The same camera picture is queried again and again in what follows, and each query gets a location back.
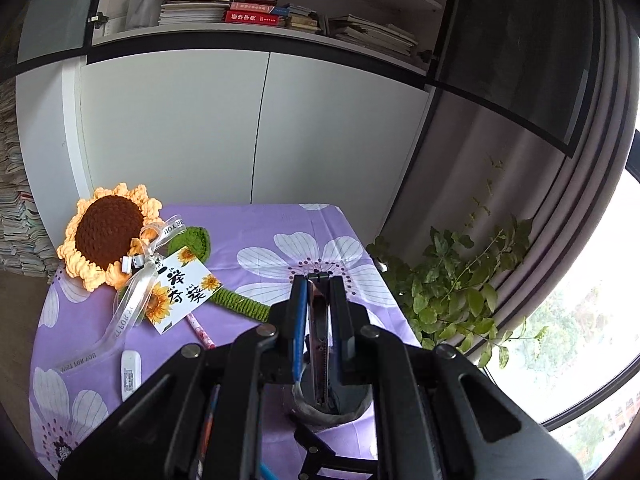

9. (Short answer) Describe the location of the grey concrete pen holder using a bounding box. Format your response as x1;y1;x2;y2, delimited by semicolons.
289;379;374;432

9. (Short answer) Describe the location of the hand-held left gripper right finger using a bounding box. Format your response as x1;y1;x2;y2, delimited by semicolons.
329;275;586;480

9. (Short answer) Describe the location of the pink patterned pen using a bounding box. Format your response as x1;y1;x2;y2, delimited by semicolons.
185;312;217;350

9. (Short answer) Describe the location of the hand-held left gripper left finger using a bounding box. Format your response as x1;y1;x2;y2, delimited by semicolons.
57;275;309;480

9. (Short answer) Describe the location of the white bookcase cabinet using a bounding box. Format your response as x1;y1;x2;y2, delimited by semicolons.
15;0;452;272

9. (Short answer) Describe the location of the crochet sunflower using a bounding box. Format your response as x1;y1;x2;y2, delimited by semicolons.
56;183;274;322

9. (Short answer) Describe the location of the red thick dictionary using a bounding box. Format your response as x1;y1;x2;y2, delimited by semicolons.
223;9;279;26

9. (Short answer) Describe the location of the sunflower print gift tag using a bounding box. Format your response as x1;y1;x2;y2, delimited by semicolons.
144;252;224;336

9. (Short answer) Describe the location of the frosted glass cabinet door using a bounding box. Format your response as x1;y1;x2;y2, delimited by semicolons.
17;0;112;66

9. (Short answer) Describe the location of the green potted plant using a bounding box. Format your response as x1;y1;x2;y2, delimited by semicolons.
366;156;551;370

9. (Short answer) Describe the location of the window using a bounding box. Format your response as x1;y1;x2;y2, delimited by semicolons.
487;129;640;476

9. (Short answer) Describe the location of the tall stack of papers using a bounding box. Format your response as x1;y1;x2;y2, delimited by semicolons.
0;79;62;277

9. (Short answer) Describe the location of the pile of shelf books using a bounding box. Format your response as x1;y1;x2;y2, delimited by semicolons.
158;0;421;59

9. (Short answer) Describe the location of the purple flower print tablecloth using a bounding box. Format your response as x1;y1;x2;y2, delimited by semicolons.
29;203;427;480

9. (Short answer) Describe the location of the dark glass cabinet door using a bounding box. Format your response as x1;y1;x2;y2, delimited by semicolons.
432;0;604;159

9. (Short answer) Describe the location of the grey curtain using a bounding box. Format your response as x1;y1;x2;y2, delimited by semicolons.
500;0;640;313

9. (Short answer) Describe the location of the white eraser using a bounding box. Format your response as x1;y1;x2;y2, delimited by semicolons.
119;348;144;403

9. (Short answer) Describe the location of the white sheer ribbon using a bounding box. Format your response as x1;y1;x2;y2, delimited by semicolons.
50;214;192;377

